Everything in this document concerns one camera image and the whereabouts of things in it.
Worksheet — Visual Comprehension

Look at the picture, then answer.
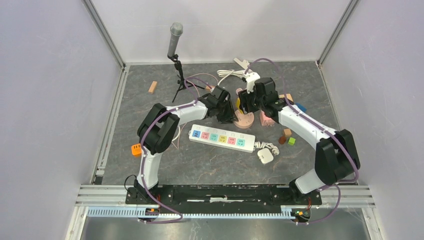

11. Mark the round pink socket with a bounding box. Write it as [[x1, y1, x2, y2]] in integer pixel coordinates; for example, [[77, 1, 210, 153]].
[[233, 110, 255, 129]]

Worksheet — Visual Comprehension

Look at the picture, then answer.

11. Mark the pink cube adapter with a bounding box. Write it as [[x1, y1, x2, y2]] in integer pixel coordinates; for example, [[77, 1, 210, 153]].
[[259, 110, 275, 127]]

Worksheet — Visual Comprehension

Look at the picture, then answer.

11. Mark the long white power strip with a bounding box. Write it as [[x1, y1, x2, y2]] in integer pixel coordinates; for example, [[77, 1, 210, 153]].
[[188, 124, 256, 153]]

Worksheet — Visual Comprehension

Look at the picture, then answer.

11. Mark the beige dragon cube adapter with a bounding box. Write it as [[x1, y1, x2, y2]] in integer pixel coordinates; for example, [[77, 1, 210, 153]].
[[279, 93, 294, 102]]

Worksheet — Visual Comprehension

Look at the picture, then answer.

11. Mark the blue cube adapter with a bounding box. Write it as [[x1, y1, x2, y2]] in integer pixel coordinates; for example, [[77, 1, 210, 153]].
[[295, 103, 307, 113]]

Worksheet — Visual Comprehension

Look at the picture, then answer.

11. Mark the white cube adapter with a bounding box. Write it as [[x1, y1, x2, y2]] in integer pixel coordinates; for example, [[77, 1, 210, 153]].
[[257, 148, 274, 165]]

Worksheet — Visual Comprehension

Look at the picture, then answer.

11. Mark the orange power strip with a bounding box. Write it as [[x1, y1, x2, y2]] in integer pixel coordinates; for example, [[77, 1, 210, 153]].
[[131, 143, 143, 158]]

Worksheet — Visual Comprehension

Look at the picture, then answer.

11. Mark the yellow cube adapter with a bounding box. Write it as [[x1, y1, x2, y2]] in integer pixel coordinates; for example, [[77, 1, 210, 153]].
[[235, 98, 243, 114]]

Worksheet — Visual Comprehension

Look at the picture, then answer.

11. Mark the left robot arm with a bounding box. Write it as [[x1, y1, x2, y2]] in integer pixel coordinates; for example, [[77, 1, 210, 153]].
[[134, 86, 235, 204]]

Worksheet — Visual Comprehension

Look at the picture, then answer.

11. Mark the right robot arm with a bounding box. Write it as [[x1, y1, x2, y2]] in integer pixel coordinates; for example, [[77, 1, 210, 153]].
[[238, 76, 360, 204]]

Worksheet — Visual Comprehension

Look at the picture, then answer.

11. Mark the white clip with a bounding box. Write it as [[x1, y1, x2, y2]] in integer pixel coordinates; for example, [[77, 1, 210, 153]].
[[233, 57, 250, 70]]

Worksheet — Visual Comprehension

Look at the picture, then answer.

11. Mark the small wooden cube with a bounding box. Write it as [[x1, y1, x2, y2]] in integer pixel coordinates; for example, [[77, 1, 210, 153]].
[[283, 128, 292, 138]]

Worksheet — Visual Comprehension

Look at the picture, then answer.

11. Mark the green cube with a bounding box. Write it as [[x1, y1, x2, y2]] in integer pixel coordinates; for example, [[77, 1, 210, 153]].
[[287, 137, 296, 146]]

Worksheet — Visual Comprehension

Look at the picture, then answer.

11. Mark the wooden block left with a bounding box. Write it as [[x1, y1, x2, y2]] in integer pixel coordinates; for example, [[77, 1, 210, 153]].
[[148, 81, 158, 94]]

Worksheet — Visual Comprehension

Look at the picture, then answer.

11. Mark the grey microphone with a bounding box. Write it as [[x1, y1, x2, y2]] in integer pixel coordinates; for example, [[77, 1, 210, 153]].
[[167, 22, 184, 57]]

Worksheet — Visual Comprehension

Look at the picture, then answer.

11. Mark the coiled white cable back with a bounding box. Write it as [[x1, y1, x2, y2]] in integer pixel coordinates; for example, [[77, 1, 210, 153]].
[[216, 69, 248, 88]]

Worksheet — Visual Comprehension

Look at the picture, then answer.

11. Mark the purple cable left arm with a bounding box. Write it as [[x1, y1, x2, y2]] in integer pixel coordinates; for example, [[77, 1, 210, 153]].
[[137, 76, 216, 224]]

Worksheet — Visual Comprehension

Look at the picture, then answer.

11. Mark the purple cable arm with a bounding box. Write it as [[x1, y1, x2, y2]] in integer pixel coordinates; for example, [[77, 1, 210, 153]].
[[137, 76, 216, 224], [243, 57, 361, 226]]

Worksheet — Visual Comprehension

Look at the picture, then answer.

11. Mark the white braided cable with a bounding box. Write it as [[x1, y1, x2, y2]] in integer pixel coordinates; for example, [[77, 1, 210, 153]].
[[253, 141, 280, 157]]

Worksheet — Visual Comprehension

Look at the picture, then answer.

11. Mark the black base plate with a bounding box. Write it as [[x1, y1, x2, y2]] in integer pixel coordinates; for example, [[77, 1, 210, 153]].
[[125, 183, 322, 215]]

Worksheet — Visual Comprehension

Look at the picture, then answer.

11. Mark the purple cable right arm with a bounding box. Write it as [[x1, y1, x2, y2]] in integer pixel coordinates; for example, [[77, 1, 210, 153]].
[[243, 57, 361, 226]]

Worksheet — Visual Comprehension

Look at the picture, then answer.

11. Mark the slotted cable duct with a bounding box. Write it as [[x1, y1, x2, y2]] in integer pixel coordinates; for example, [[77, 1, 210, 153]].
[[87, 206, 295, 220]]

